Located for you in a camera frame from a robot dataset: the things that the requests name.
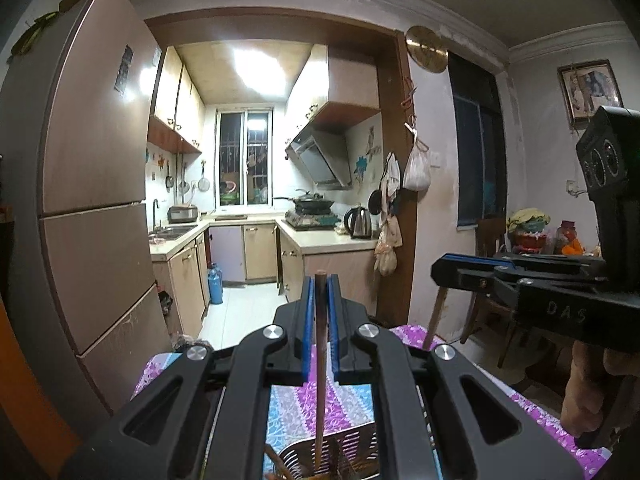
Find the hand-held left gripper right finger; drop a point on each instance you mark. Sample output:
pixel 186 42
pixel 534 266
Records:
pixel 334 340

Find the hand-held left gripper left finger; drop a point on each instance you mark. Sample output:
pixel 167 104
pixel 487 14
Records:
pixel 310 340

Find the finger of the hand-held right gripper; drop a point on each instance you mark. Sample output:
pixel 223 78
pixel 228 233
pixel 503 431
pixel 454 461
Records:
pixel 470 275

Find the blue perforated utensil holder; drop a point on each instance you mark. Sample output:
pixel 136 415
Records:
pixel 350 447

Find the person's right hand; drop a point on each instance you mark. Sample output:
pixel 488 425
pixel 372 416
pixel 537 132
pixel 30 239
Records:
pixel 585 390

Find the dark wooden chair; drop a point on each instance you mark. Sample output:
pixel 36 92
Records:
pixel 492 235

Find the glass jar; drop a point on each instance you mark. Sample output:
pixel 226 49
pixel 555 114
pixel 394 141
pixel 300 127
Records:
pixel 569 237

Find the flower basket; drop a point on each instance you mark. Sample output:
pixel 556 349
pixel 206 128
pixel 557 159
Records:
pixel 529 232

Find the beige hanging bags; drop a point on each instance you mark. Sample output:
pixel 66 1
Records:
pixel 389 247

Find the cream kitchen base cabinets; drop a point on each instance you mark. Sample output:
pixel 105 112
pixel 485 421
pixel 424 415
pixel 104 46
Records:
pixel 260 255

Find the blue water bottle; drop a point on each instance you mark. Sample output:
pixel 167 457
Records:
pixel 215 285

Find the white hanging plastic bag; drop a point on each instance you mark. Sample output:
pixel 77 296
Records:
pixel 417 170

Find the black hanging pan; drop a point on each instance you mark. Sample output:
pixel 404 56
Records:
pixel 375 202

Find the gas stove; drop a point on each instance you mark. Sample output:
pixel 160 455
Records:
pixel 310 220

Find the steel electric kettle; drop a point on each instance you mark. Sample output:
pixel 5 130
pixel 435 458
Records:
pixel 359 222

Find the dark room window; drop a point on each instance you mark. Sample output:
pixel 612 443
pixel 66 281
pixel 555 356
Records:
pixel 477 150

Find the pale hanging cloth bag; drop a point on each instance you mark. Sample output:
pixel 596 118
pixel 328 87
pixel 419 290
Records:
pixel 391 175

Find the black wok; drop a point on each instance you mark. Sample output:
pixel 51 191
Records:
pixel 312 202

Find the floral striped tablecloth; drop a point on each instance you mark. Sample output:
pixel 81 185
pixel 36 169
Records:
pixel 540 425

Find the steel range hood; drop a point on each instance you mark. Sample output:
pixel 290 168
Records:
pixel 322 160

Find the round hanging strainer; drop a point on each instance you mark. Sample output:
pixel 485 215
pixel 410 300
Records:
pixel 203 182

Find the barred kitchen window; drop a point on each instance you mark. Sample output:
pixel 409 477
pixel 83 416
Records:
pixel 245 160

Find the cream cabinet above hood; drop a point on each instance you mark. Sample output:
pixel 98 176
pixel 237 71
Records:
pixel 340 80

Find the ceiling light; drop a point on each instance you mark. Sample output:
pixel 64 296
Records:
pixel 257 67

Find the brown refrigerator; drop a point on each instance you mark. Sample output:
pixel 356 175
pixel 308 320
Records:
pixel 90 160

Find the orange wooden cabinet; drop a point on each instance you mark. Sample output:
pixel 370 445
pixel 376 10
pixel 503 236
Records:
pixel 25 410

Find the fridge door sticker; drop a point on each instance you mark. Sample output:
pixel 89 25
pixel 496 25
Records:
pixel 124 70

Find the white wall socket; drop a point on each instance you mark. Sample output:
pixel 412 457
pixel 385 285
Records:
pixel 575 189

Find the framed wall picture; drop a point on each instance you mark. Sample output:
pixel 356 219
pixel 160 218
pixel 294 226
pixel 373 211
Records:
pixel 590 92

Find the gold wall clock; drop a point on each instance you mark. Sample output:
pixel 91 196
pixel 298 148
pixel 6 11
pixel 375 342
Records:
pixel 426 49

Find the cream wall cabinets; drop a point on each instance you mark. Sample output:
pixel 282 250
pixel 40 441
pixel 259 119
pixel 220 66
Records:
pixel 175 100

